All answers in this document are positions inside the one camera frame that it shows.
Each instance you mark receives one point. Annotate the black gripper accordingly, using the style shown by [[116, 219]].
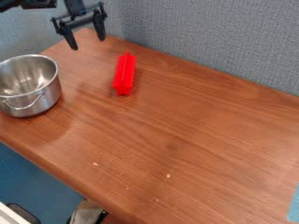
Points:
[[79, 15]]

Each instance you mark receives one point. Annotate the red star-shaped block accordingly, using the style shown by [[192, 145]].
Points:
[[124, 75]]

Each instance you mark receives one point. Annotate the stainless steel pot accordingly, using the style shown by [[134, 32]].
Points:
[[30, 85]]

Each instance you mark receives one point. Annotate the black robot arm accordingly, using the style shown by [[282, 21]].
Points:
[[32, 5]]

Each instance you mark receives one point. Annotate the black object at bottom left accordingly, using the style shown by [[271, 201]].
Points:
[[26, 214]]

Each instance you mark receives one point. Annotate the white object at corner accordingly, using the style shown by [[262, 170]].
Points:
[[9, 217]]

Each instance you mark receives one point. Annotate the grey table leg bracket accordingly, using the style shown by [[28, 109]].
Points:
[[87, 213]]

